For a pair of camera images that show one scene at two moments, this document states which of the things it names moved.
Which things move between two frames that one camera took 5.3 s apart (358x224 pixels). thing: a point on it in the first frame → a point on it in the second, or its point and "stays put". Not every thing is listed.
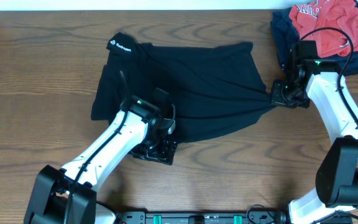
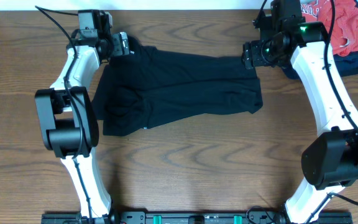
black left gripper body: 158,149 → 114,46
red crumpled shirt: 346,15 stays put
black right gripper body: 287,95 → 263,55
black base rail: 201,217 stays put
